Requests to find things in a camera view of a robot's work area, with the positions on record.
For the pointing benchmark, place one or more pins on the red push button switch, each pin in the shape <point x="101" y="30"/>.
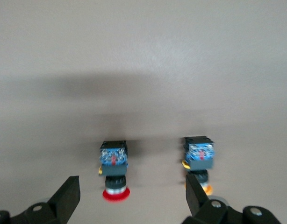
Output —
<point x="113" y="170"/>

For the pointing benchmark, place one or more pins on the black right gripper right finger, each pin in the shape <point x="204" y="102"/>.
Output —
<point x="197" y="205"/>

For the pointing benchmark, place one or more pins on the yellow push button switch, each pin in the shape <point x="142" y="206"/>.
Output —
<point x="200" y="163"/>

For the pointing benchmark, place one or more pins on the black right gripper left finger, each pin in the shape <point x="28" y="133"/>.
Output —
<point x="64" y="203"/>

